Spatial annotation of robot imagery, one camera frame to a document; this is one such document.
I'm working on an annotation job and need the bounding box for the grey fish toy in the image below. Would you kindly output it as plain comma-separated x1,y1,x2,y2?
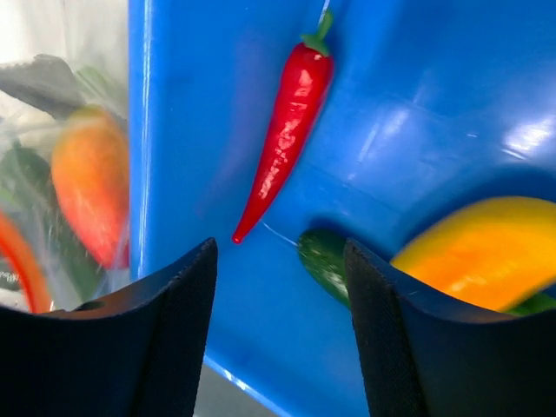
1,54,86,121

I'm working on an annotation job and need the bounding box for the red chili pepper toy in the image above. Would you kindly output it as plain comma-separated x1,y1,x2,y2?
232,10,334,244

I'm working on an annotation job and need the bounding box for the dark green cucumber toy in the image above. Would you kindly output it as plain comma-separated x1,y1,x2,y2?
297,228,350,308

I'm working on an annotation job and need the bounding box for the clear zip top bag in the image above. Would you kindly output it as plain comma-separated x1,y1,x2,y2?
1,1,129,314

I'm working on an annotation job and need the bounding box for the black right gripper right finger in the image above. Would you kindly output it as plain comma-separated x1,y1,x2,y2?
344,240,555,416

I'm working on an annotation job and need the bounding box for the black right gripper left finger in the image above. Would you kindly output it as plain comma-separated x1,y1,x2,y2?
1,238,217,416

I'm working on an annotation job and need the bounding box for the blue plastic bin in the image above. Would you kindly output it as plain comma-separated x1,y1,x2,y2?
129,1,555,416

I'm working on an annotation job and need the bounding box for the yellow orange mango toy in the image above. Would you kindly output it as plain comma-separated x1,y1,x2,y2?
390,196,555,312

